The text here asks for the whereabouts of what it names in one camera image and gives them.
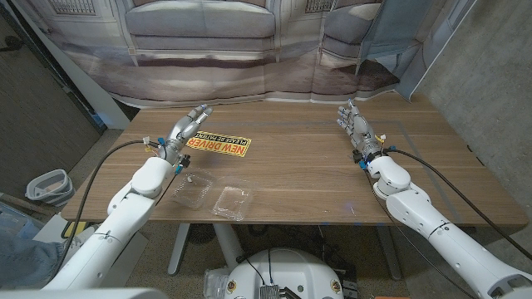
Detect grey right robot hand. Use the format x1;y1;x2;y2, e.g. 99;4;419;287
337;98;386;165

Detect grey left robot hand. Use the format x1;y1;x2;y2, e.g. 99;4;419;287
157;104;214;167

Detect yellow new driver bumper sticker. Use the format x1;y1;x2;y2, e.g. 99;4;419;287
185;130;253;158

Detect clear plastic clamshell container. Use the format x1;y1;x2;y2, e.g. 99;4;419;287
171;169;255;222

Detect printed sofa backdrop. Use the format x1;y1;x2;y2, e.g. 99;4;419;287
10;0;479;110

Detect black round fan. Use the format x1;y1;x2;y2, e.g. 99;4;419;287
187;223;216;247

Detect grey table leg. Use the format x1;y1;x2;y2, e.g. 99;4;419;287
376;226;403;282

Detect grey collapsible bucket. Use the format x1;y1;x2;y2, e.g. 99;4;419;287
24;169;76;208

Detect yellow black floor object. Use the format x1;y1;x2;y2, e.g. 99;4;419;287
62;221;88;240

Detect clear plastic package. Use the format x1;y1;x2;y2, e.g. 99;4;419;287
202;267;230;299

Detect white robot torso dome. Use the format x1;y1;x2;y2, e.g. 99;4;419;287
223;248;345;299

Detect blue plastic storage bin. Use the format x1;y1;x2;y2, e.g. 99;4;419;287
0;202;45;240

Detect person's leg in jeans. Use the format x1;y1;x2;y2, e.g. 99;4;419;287
0;236;63;288

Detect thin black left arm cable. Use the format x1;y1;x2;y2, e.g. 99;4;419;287
155;173;179;208

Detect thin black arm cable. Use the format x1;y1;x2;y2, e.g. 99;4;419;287
155;173;179;208
363;168;477;299

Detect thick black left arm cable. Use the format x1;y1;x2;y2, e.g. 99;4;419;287
53;140;163;271

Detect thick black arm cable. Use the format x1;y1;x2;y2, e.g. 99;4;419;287
53;140;163;271
388;148;532;261

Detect white slanted post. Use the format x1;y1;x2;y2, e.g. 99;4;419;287
12;0;132;130

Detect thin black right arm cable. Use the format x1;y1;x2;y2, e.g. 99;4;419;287
363;168;477;299

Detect black floor cable bundle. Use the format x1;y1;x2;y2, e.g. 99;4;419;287
315;226;358;299

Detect white table leg frame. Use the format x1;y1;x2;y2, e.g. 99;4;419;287
167;223;246;277

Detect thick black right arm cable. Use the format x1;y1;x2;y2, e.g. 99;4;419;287
388;148;532;261

